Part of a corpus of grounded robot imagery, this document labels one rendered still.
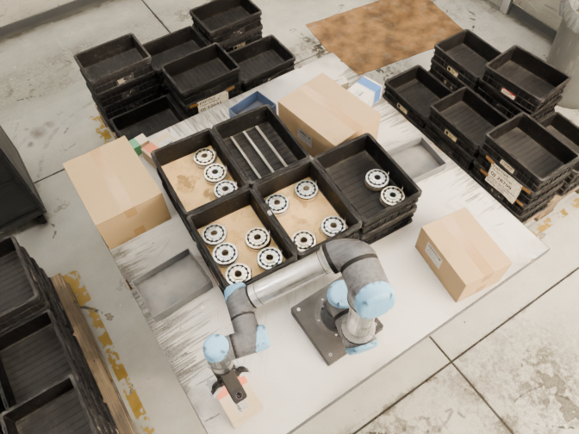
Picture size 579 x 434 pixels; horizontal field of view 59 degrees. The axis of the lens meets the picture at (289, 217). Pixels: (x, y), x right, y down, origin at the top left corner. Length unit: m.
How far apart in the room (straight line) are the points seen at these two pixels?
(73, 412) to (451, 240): 1.68
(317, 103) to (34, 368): 1.78
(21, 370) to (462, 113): 2.74
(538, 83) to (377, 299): 2.36
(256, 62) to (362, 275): 2.39
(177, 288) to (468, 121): 2.00
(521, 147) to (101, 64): 2.59
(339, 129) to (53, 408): 1.70
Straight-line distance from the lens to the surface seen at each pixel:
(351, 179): 2.32
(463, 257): 2.15
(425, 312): 2.18
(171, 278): 2.25
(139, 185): 2.31
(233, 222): 2.20
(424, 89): 3.64
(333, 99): 2.56
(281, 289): 1.55
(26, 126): 4.19
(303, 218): 2.19
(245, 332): 1.55
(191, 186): 2.34
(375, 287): 1.42
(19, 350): 2.73
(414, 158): 2.61
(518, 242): 2.46
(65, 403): 2.43
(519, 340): 3.05
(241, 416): 1.93
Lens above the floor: 2.65
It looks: 56 degrees down
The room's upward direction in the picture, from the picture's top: 2 degrees counter-clockwise
